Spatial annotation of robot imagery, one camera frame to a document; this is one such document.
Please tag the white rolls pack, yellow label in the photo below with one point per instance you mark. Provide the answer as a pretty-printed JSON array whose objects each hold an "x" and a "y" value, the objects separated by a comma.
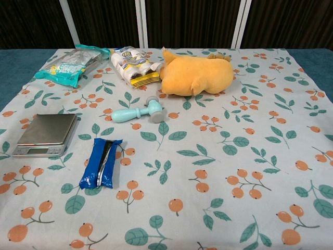
[{"x": 130, "y": 65}]

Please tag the white partition frame post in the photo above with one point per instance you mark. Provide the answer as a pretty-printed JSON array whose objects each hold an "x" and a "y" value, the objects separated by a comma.
[
  {"x": 142, "y": 23},
  {"x": 240, "y": 23},
  {"x": 69, "y": 23}
]

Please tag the blue foil snack packet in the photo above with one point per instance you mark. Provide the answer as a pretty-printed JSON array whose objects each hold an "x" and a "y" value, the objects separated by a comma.
[{"x": 91, "y": 166}]

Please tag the light blue toy hammer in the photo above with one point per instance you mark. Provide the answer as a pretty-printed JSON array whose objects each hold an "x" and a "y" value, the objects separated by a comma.
[{"x": 125, "y": 115}]

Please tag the yellow plush toy animal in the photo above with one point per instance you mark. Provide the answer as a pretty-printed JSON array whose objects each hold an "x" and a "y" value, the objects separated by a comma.
[{"x": 197, "y": 73}]

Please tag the floral leaf and berry tablecloth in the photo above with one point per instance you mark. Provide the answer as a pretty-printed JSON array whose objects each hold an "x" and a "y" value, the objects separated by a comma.
[{"x": 208, "y": 156}]

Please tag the teal clear plastic snack bag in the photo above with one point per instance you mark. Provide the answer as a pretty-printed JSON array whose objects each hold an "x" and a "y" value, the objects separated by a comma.
[{"x": 65, "y": 69}]

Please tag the silver digital kitchen scale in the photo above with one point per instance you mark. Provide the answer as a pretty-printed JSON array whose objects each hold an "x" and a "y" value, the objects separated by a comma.
[{"x": 46, "y": 130}]

